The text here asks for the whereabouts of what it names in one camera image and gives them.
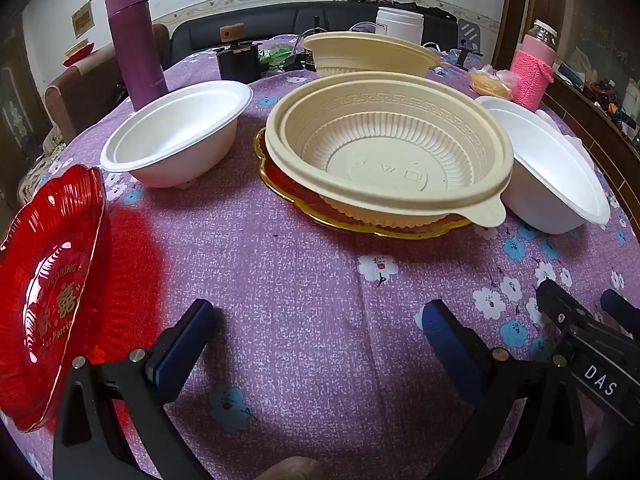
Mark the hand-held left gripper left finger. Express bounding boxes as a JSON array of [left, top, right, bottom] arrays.
[[52, 299, 216, 480]]

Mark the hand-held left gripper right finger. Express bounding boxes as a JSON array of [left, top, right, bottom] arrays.
[[421, 299, 587, 480]]

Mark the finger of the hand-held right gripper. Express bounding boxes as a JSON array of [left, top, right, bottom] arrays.
[[538, 279, 607, 347], [601, 288, 640, 339]]

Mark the white foam bowl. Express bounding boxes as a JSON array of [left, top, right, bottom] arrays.
[[100, 80, 255, 190], [474, 95, 612, 235]]

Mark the red plastic plate gold print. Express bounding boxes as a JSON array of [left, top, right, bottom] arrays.
[[0, 164, 113, 433]]

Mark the red plate with gold rim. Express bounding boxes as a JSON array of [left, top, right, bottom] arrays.
[[255, 127, 473, 240]]

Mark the beige ribbed plastic bowl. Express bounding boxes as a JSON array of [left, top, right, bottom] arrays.
[[265, 71, 516, 228], [301, 31, 442, 80]]

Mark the person's left hand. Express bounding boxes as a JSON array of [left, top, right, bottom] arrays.
[[264, 456, 327, 480]]

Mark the purple floral tablecloth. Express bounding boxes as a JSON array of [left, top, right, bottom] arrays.
[[0, 35, 636, 480]]

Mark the wooden side cabinet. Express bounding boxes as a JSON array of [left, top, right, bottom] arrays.
[[547, 60, 640, 191]]

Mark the floral seat cushion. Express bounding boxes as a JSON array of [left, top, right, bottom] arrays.
[[17, 127, 68, 201]]

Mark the bottle with pink knitted sleeve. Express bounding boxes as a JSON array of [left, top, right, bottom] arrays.
[[510, 19, 558, 112]]

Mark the clear bag of yellow snacks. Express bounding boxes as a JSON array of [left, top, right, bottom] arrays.
[[467, 65, 521, 101]]

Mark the brown upholstered chair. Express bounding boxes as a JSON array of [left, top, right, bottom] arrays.
[[45, 24, 171, 141]]

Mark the purple thermos bottle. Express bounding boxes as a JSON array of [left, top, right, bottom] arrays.
[[104, 0, 170, 111]]

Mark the green packet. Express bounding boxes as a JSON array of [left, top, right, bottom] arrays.
[[260, 44, 296, 68]]

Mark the small red dish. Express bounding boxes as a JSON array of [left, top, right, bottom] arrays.
[[62, 40, 96, 67]]

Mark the white plastic jar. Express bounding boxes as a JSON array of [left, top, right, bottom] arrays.
[[375, 6, 425, 45]]

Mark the black leather sofa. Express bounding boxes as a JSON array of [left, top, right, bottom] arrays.
[[170, 1, 501, 66]]

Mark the small framed wall plaque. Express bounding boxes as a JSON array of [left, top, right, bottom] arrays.
[[71, 2, 96, 38]]

